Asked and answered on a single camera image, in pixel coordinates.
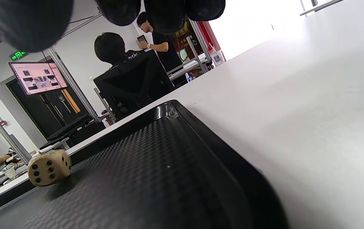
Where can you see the person's right hand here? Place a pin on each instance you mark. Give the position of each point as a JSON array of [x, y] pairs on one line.
[[26, 22]]

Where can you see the medium wooden dice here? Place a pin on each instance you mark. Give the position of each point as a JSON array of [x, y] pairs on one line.
[[48, 168]]

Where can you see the green exit sign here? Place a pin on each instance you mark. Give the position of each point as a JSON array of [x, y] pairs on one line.
[[18, 55]]

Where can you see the black door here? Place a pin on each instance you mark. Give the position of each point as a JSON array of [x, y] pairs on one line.
[[42, 111]]

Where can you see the black keyboard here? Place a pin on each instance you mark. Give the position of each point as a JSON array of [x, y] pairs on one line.
[[69, 127]]

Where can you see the black phone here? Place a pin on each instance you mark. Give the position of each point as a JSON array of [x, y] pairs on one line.
[[142, 38]]

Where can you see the black mesh office chair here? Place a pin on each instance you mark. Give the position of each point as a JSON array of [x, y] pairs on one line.
[[131, 86]]

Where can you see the red and black poster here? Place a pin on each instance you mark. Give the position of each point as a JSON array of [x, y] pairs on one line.
[[185, 38]]

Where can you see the small plastic bottle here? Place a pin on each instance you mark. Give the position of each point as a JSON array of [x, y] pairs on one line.
[[188, 78]]

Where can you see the black plastic tray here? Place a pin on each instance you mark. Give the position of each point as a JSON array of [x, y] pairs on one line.
[[156, 178]]

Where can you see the wall-mounted monitor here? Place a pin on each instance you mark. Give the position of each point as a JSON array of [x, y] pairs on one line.
[[39, 78]]

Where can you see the aluminium frame post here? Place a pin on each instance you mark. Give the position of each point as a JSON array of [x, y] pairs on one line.
[[74, 86], [4, 130]]

